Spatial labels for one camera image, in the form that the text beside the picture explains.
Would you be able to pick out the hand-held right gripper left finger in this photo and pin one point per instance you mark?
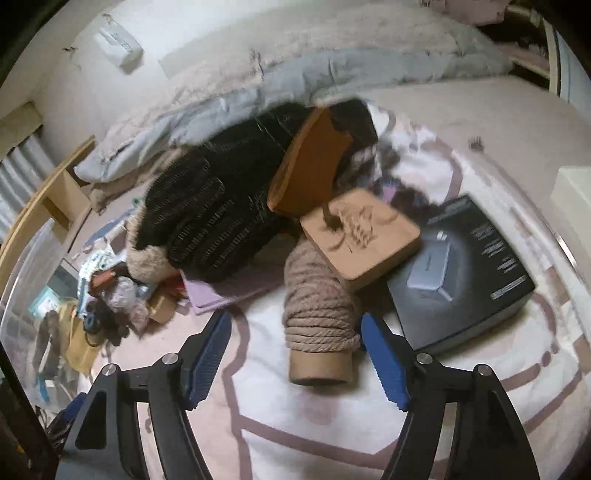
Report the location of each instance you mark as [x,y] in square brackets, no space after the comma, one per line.
[210,355]

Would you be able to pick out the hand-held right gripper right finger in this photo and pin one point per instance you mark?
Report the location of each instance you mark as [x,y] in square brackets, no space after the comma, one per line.
[383,360]

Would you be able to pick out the purple paper packet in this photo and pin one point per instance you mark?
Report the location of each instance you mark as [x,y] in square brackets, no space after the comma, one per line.
[217,297]

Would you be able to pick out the red box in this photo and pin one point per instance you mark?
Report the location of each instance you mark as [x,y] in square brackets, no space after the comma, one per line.
[171,288]

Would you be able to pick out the small tan container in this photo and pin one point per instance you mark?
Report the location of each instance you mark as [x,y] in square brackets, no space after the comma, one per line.
[161,307]

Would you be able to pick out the tan carved box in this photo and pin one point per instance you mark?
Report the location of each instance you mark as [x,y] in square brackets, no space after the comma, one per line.
[369,258]

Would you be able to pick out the bag of pink flakes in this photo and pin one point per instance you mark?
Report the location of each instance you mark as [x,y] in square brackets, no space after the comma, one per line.
[122,295]

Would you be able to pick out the beige fleece hat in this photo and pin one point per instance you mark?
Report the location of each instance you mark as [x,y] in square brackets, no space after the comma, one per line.
[147,263]

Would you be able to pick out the black product box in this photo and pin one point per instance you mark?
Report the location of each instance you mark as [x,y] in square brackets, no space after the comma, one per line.
[466,281]

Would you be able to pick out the brown leather pouch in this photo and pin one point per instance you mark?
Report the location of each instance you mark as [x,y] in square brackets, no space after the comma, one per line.
[102,279]

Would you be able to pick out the yellow plastic case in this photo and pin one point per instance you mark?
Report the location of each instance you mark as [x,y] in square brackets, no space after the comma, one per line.
[78,346]

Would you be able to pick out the black knitted garment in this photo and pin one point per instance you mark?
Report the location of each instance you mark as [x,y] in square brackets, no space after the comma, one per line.
[207,217]

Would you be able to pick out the clear plastic storage bin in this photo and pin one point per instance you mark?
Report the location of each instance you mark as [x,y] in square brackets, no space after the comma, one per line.
[27,277]

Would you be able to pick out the orange-brown block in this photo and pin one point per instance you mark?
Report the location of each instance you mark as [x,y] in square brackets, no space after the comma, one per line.
[309,175]

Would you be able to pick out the black white patterned cloth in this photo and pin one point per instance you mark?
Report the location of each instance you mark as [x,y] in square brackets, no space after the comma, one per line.
[392,157]

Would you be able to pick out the wooden shelf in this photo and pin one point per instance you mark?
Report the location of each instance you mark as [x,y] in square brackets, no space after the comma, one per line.
[55,194]

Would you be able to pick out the black hair clip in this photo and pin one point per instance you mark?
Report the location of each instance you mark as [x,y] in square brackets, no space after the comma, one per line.
[475,144]

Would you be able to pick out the white cabinet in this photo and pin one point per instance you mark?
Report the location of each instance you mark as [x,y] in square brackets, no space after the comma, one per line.
[572,198]

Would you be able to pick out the grey curtain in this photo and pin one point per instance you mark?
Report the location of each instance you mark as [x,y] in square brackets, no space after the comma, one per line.
[18,180]

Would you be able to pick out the grey comforter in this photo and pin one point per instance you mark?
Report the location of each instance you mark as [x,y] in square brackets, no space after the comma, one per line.
[323,60]

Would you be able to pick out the white air conditioner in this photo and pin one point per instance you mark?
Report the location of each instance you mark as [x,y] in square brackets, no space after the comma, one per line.
[117,44]

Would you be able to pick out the shelf with clothes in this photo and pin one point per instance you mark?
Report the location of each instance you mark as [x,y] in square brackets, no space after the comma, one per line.
[521,50]

